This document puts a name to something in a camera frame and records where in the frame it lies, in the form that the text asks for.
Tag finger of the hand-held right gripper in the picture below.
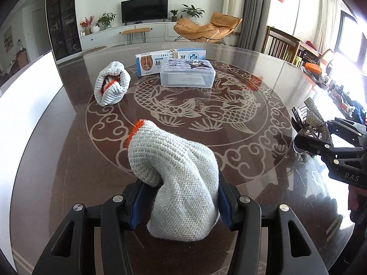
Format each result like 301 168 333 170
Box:
295 133 339 161
328 117 367 149

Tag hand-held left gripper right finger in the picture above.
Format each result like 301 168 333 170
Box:
218 172 326 275

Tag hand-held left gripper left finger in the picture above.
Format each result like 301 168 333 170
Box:
31 179 150 275

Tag silver bow hair clip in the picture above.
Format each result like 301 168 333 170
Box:
291 97 334 149

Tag white knit glove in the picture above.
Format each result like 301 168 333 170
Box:
127 119 221 240
95 61 131 106

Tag clear plastic box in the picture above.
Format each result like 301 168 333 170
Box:
159 59 216 88

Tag blue white carton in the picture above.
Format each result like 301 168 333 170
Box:
135 48 207 77

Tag white cardboard container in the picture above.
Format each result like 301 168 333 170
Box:
0 50 64 264

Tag pile of clutter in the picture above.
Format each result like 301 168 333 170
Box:
318 71 367 124

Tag orange box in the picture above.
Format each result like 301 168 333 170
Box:
304 62 323 73

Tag wooden side desk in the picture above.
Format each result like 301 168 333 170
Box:
295 40 326 66

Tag wooden chair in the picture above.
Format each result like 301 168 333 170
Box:
262 26 300 63

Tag white sheer curtain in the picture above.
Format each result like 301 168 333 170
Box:
312 0 342 55

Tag grey curtain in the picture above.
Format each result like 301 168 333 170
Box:
238 0 268 48

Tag orange lounge chair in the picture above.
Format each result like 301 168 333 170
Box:
174 12 243 45

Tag white tv cabinet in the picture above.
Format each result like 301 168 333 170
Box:
79 20 184 51

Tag wooden bench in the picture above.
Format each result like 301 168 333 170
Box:
121 27 151 45

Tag broad leaf potted plant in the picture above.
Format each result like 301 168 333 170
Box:
181 4 205 20

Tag green potted plant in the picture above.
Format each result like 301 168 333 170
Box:
96 12 117 29

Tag red flowers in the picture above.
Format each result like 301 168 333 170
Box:
80 16 95 35

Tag black television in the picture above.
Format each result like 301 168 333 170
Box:
121 0 169 24

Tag dark glass bookcase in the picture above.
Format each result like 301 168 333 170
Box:
46 0 81 61

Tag framed wall picture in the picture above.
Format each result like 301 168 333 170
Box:
3 26 14 52

